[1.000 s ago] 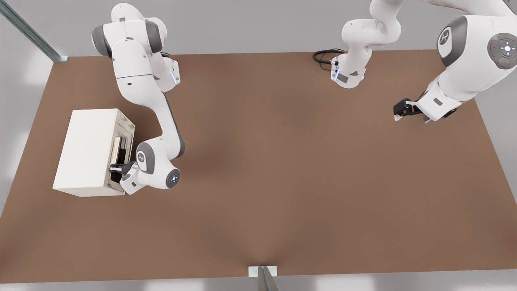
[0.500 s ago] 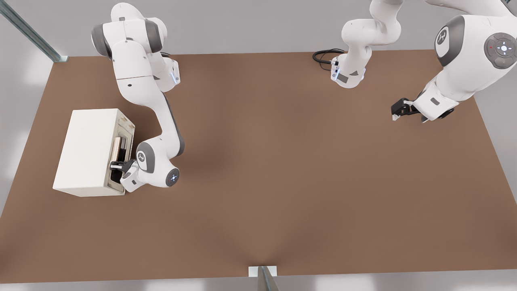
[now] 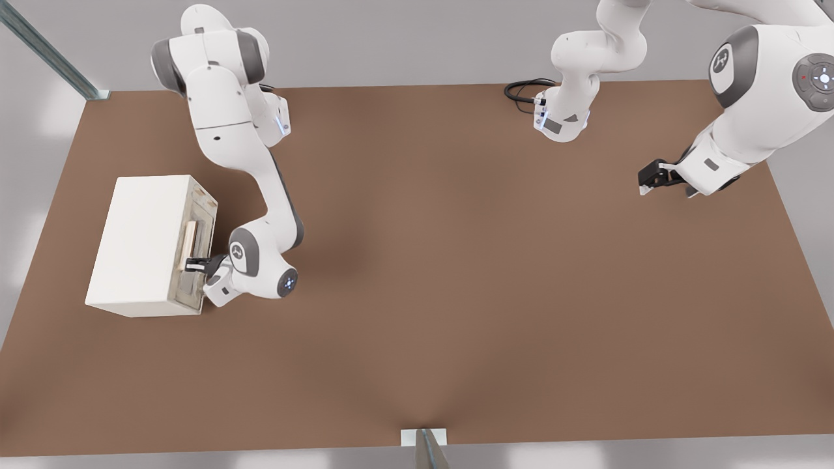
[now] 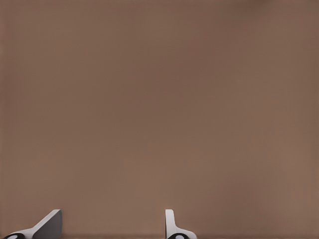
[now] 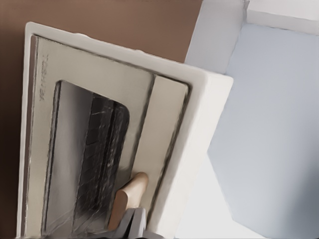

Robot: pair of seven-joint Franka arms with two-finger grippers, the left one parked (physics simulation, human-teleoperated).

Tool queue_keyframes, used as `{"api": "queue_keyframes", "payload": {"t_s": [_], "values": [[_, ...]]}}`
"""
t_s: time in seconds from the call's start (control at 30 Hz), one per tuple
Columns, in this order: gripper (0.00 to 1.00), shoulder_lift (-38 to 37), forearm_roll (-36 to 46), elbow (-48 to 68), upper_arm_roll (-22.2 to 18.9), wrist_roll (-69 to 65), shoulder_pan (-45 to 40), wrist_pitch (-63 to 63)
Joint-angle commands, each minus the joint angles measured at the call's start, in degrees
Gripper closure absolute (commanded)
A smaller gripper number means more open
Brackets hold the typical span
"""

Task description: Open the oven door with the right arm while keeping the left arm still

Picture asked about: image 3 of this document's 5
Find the silver frame post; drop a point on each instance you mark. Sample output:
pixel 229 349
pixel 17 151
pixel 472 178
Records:
pixel 49 49
pixel 427 449

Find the white oven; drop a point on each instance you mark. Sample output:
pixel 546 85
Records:
pixel 133 244

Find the oven door with glass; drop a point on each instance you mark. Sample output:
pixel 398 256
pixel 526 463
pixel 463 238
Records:
pixel 202 215

